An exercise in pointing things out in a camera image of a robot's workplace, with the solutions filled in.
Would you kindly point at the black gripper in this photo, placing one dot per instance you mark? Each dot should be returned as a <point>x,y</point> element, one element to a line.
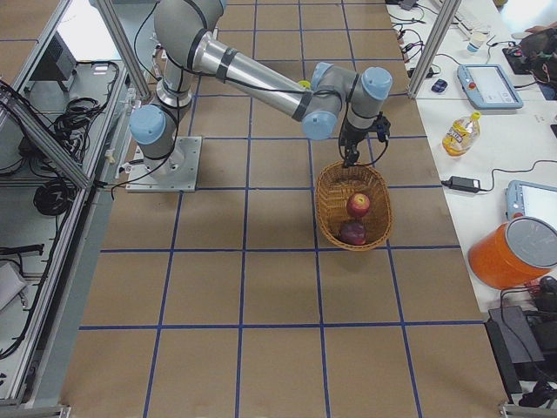
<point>351,138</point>

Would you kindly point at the near blue teach pendant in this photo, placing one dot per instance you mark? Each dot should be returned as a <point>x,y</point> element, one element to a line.
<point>532,200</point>

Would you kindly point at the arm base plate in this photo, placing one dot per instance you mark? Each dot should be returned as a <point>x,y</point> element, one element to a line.
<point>178,174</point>

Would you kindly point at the yellow drink bottle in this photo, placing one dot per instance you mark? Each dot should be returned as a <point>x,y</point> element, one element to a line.
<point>462,134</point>

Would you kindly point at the blue teach pendant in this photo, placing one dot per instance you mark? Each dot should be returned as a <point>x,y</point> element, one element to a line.
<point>532,200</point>
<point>487,87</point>

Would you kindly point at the far blue teach pendant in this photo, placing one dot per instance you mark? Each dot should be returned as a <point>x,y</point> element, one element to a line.
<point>487,87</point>

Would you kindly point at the white paper cup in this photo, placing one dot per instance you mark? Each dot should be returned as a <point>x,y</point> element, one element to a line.
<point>476,40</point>

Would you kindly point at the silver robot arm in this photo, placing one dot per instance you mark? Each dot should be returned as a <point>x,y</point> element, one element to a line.
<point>336,97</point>

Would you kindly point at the dark red apple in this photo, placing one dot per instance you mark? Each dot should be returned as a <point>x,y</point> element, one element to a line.
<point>353,233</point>

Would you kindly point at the dark blue computer mouse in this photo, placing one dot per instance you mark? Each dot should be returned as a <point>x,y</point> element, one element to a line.
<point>439,86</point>

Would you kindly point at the brown wicker basket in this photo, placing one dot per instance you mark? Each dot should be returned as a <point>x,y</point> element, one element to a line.
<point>334,187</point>

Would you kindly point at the red yellow apple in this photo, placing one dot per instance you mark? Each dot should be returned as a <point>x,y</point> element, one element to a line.
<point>358,205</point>

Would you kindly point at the black power adapter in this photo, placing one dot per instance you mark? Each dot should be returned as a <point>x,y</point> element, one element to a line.
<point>462,184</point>

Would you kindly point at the aluminium frame post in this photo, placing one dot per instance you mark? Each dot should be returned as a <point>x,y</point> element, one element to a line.
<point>435,39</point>

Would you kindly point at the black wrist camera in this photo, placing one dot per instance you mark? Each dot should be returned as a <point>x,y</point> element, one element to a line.
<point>381,126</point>

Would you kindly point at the green apple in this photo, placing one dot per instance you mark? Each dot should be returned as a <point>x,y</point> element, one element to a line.
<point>304,83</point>

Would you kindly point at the orange bucket with lid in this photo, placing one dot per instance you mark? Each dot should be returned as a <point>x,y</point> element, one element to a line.
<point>517,252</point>

